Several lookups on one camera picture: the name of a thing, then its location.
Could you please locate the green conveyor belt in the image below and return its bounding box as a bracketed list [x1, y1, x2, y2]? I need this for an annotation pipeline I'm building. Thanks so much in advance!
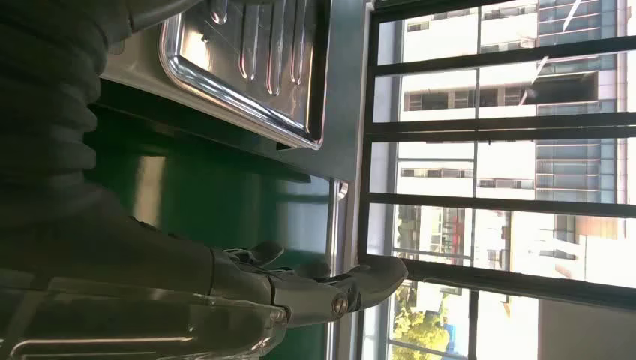
[84, 106, 332, 360]

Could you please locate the stainless steel scale tray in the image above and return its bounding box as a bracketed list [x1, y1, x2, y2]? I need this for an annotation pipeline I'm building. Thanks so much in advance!
[158, 0, 332, 152]

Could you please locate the yellow-green tree outside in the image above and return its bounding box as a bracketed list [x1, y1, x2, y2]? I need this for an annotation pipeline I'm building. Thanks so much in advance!
[391, 282, 452, 360]

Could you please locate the metal conveyor side rail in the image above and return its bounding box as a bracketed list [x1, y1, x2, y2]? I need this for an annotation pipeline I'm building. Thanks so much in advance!
[324, 178, 350, 360]

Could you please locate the black window frame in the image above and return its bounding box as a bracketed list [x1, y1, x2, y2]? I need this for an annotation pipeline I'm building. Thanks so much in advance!
[356, 0, 636, 360]

